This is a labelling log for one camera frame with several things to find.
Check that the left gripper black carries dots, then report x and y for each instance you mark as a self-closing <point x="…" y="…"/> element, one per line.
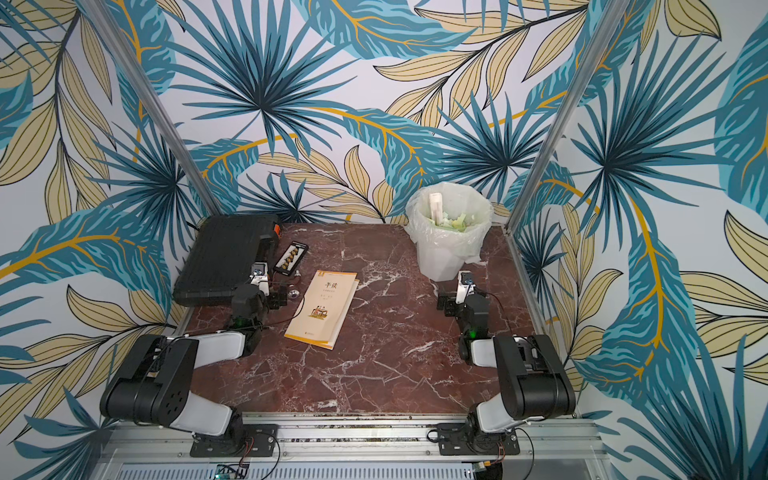
<point x="276" y="301"/>

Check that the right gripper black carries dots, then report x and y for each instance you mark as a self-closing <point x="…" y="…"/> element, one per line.
<point x="448" y="302"/>

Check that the orange children's book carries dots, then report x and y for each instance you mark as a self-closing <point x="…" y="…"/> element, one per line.
<point x="326" y="302"/>

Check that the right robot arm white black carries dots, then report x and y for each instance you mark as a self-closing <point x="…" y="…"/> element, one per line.
<point x="533" y="384"/>

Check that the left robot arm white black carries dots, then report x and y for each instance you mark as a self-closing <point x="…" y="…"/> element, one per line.
<point x="152" y="386"/>

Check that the black plastic tool case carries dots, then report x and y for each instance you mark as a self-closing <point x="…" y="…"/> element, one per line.
<point x="222" y="257"/>

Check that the white trash bin with bag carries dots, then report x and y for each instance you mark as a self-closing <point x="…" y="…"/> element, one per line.
<point x="448" y="223"/>

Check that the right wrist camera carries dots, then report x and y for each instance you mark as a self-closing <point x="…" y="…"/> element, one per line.
<point x="465" y="287"/>

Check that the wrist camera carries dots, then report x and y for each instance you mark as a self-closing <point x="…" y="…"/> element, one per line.
<point x="465" y="287"/>
<point x="259" y="277"/>

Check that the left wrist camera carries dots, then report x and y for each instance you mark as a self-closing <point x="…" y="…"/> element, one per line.
<point x="259" y="277"/>

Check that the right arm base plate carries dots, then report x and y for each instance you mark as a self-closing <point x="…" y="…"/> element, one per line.
<point x="460" y="439"/>

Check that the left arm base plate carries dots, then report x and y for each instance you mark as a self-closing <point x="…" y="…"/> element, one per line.
<point x="249" y="440"/>

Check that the aluminium rail frame front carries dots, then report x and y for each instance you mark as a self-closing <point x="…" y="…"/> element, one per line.
<point x="361" y="447"/>

